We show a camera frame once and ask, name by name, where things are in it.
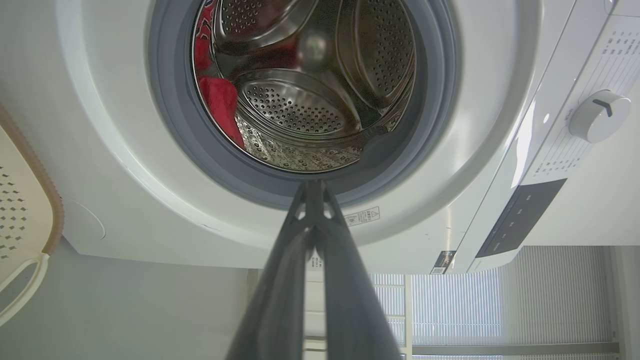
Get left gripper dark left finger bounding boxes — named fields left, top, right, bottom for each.
left=226, top=181, right=316, bottom=360

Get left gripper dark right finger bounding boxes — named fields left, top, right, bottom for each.
left=314, top=180, right=403, bottom=360

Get red printed garment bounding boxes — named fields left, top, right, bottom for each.
left=193, top=0, right=246, bottom=149

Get dark grey appliance control panel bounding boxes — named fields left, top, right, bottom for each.
left=474, top=178, right=569, bottom=260

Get cream perforated laundry basket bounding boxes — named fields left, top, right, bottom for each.
left=0, top=102, right=65, bottom=329

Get door warning sticker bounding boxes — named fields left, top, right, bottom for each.
left=343, top=206, right=381, bottom=228

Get black and yellow corner sticker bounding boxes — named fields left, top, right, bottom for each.
left=429, top=249, right=457, bottom=275

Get white window blinds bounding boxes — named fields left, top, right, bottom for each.
left=369, top=245, right=622, bottom=360

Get perforated stainless steel drum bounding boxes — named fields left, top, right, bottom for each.
left=191, top=0, right=417, bottom=175

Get round filter access cover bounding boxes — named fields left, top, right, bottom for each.
left=62, top=197, right=107, bottom=242

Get grey rubber door gasket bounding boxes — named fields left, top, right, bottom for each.
left=147, top=0, right=461, bottom=211

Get white front-load washing machine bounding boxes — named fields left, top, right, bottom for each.
left=0, top=0, right=640, bottom=275

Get white round control knob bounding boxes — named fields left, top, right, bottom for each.
left=568, top=89, right=632, bottom=145

